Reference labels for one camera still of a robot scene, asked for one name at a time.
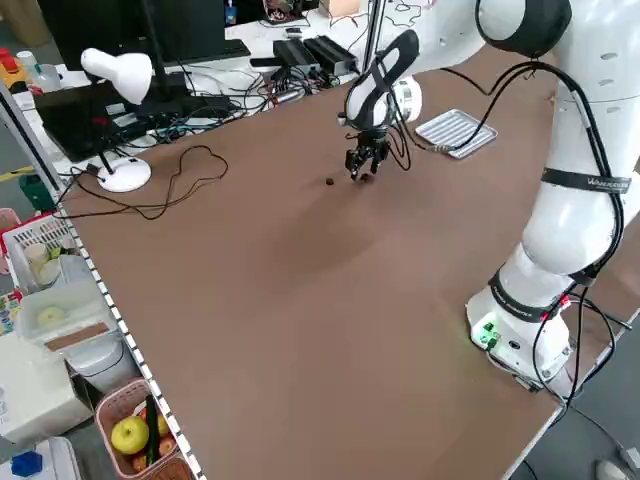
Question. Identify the ribbed silver metal tray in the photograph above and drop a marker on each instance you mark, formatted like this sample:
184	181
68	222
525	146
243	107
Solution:
457	134

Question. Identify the aluminium frame rail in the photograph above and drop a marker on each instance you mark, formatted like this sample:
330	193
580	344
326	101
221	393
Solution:
127	340

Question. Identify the black monitor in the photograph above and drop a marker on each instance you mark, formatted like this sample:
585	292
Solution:
100	30

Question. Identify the white desk lamp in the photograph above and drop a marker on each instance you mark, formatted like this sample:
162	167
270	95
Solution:
122	172

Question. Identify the white plastic container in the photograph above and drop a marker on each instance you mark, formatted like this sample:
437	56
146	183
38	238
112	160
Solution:
60	310

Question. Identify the cardboard box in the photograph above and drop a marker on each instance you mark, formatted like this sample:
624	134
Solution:
340	6

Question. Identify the pink plastic basket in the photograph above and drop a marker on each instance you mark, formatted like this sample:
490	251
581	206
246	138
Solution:
105	430

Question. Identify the green apple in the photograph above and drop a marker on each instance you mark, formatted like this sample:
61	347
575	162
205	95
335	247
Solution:
129	435

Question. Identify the black power supply unit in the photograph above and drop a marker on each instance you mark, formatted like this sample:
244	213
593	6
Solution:
295	52
332	52

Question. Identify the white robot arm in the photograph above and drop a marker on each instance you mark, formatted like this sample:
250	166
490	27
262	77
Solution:
565	235

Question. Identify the white plastic basket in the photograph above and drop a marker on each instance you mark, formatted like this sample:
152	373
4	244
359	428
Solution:
30	235

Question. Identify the black keyboard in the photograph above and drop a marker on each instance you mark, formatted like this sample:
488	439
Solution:
220	50

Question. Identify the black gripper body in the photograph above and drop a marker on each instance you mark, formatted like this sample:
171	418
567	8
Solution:
371	140

